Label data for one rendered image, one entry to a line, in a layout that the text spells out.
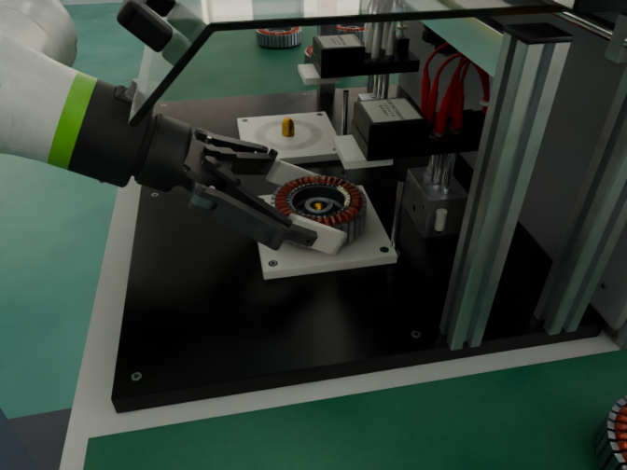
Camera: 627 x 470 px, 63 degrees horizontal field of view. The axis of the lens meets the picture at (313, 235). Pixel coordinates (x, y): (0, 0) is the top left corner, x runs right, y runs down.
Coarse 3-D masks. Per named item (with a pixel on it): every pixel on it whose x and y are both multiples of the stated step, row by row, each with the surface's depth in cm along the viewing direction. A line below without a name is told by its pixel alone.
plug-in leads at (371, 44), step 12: (372, 24) 72; (384, 24) 74; (372, 36) 73; (384, 36) 75; (396, 36) 76; (372, 48) 73; (384, 48) 76; (396, 48) 77; (408, 48) 76; (372, 60) 73
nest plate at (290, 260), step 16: (368, 208) 64; (368, 224) 61; (368, 240) 59; (384, 240) 59; (272, 256) 57; (288, 256) 57; (304, 256) 57; (320, 256) 57; (336, 256) 57; (352, 256) 57; (368, 256) 57; (384, 256) 57; (272, 272) 55; (288, 272) 55; (304, 272) 56
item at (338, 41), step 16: (320, 48) 71; (336, 48) 70; (352, 48) 71; (304, 64) 77; (320, 64) 72; (336, 64) 72; (352, 64) 72; (368, 64) 72; (384, 64) 73; (400, 64) 73; (416, 64) 74; (304, 80) 73; (320, 80) 73; (336, 80) 73; (384, 80) 75; (384, 96) 77
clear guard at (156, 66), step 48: (192, 0) 37; (240, 0) 33; (288, 0) 33; (336, 0) 33; (384, 0) 33; (432, 0) 33; (480, 0) 33; (528, 0) 33; (192, 48) 29; (144, 96) 32
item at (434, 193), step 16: (416, 176) 62; (432, 176) 62; (416, 192) 61; (432, 192) 59; (448, 192) 59; (464, 192) 59; (416, 208) 62; (432, 208) 59; (448, 208) 59; (464, 208) 59; (416, 224) 63; (432, 224) 60; (448, 224) 60
